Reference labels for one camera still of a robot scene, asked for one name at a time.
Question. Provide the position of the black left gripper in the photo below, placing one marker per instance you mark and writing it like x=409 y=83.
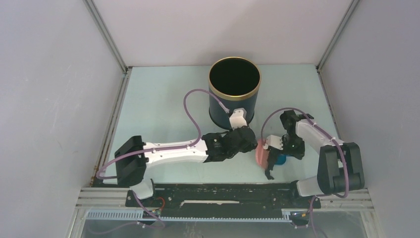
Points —
x=249 y=147

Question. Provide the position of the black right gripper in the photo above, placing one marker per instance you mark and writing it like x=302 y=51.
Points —
x=298 y=153

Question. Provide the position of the blue dustpan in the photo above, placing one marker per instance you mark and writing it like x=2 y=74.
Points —
x=281 y=160

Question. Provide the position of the pink hand brush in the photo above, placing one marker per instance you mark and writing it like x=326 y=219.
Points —
x=261 y=155

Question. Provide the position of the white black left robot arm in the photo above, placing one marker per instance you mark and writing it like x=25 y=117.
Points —
x=135 y=156

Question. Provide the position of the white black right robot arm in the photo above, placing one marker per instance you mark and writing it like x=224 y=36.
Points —
x=339 y=169

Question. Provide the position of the dark blue gold-rimmed bin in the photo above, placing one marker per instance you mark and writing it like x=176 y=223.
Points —
x=235 y=81

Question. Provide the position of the small electronics board right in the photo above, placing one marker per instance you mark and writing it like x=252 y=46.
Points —
x=299 y=215

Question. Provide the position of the small electronics board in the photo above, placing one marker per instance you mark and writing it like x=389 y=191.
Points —
x=149 y=216
x=299 y=215

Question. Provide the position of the small electronics board left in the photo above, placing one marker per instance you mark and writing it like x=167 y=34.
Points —
x=149 y=216

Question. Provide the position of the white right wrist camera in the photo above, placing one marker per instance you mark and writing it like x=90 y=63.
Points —
x=274 y=142

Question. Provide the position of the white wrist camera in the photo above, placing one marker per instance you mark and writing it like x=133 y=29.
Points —
x=274 y=142
x=238 y=118

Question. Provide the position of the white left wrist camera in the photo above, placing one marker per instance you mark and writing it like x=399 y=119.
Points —
x=238 y=118

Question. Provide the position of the black mounting base plate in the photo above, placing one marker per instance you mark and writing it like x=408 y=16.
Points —
x=269 y=200

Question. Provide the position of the aluminium front rail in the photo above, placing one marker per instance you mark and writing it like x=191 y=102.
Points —
x=358 y=200

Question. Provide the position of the left aluminium frame post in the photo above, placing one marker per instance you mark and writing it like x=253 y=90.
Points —
x=104 y=31

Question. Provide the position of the aluminium frame post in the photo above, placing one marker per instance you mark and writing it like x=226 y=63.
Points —
x=337 y=34
x=104 y=31

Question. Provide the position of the grey slotted cable duct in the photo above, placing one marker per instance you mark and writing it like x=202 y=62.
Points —
x=136 y=215

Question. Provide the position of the right aluminium frame post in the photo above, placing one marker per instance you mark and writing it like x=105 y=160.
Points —
x=337 y=34

